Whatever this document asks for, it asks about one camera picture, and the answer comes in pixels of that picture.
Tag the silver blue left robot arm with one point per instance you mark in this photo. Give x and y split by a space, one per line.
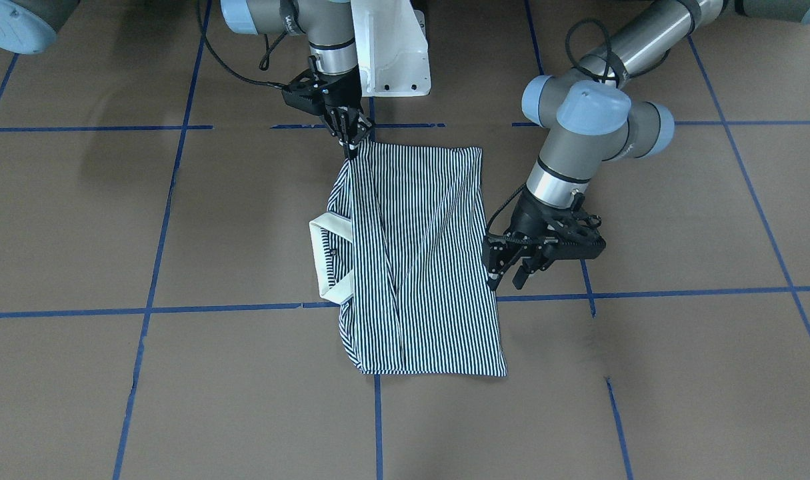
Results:
591 120

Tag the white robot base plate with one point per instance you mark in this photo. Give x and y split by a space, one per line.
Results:
392 47

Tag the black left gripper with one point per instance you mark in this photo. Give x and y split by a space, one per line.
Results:
528 218

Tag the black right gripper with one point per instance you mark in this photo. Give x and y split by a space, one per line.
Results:
344 92

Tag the navy white striped polo shirt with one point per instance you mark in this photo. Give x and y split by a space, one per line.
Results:
398 249

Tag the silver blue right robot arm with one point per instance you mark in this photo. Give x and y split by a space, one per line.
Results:
29 27

